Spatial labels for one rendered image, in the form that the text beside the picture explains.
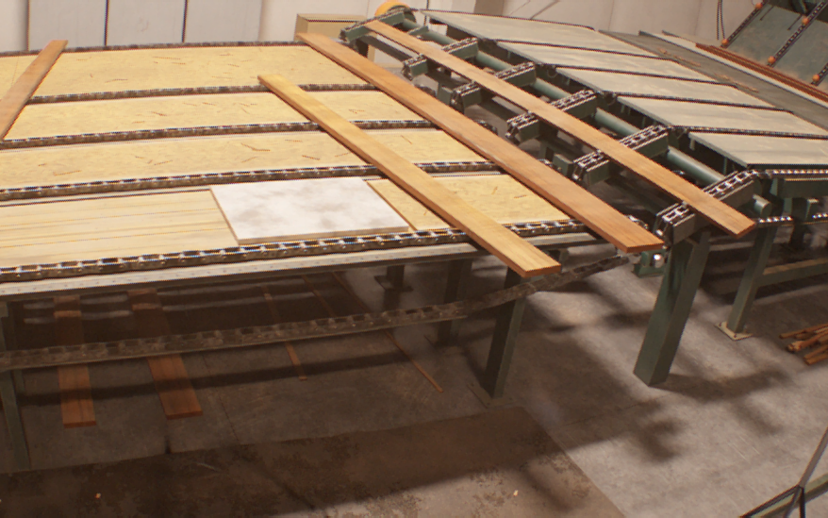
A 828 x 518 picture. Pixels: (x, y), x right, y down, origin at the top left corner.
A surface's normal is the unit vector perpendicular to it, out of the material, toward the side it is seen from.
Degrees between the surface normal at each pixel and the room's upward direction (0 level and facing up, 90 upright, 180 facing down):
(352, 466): 0
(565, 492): 0
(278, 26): 93
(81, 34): 90
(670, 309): 90
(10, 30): 93
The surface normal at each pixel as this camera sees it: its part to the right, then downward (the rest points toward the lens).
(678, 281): -0.88, 0.08
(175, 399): 0.15, -0.89
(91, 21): 0.45, 0.44
